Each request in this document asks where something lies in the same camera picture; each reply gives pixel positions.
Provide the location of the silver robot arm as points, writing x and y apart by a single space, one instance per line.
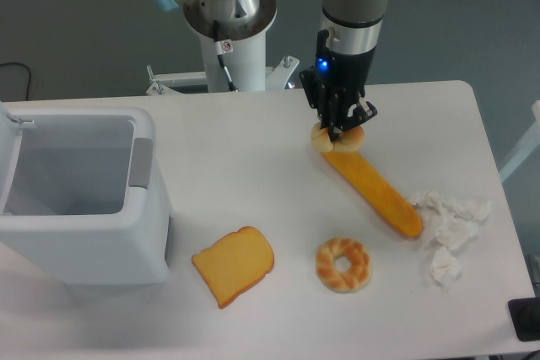
354 27

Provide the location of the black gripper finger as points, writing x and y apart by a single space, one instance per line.
318 96
343 120

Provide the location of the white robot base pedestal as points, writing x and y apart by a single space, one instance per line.
233 41

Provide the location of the large crumpled white tissue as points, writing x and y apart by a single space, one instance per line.
448 221

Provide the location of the braided ring bread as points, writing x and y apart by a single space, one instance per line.
343 265

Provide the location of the black device at edge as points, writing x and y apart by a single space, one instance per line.
524 313

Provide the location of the long orange baguette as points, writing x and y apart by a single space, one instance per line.
377 191

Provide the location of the orange toast slice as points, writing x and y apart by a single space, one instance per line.
234 264

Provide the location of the white frame at right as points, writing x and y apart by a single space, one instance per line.
523 148

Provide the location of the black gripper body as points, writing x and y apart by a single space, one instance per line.
337 70

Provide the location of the small crumpled white tissue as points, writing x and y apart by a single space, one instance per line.
445 268

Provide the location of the white trash can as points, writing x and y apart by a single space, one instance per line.
82 196

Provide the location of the small round bread bun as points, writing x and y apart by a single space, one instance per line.
347 142

